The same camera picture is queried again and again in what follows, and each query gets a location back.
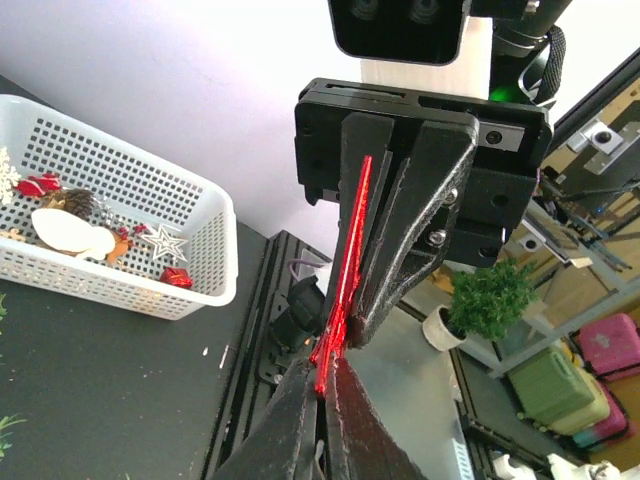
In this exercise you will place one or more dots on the red foil star ornament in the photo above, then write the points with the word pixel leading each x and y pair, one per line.
pixel 332 342

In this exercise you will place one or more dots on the silver star ornament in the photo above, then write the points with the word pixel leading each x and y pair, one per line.
pixel 164 243

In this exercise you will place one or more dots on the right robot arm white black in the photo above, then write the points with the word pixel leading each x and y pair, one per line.
pixel 526 58

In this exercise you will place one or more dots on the white plastic basket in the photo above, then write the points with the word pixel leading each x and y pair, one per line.
pixel 133 190

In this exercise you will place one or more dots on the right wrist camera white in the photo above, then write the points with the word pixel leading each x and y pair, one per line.
pixel 431 46

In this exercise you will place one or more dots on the white wooden snowflake ornament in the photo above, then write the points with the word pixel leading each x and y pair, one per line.
pixel 9 177

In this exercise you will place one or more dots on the red gift box ornament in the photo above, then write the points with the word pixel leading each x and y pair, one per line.
pixel 177 277

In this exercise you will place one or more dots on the wooden snowman ornament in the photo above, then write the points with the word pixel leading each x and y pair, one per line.
pixel 67 233

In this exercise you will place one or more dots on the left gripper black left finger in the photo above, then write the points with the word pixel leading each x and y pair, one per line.
pixel 283 444

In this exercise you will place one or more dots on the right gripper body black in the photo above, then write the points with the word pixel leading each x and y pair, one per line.
pixel 513 139

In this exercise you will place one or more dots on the potted green plant background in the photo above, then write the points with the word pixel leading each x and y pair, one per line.
pixel 485 302

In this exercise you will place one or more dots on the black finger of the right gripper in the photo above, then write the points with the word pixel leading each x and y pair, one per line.
pixel 423 199
pixel 363 271

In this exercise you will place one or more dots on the pink suitcase background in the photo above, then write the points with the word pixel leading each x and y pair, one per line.
pixel 610 350

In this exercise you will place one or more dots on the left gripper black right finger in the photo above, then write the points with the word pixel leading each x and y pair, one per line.
pixel 358 444

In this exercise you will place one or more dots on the small green christmas tree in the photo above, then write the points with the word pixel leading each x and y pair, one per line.
pixel 9 420

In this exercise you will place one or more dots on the red bow ornament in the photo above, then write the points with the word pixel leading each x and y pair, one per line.
pixel 38 186

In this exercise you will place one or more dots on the green suitcase background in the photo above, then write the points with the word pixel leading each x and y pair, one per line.
pixel 556 395

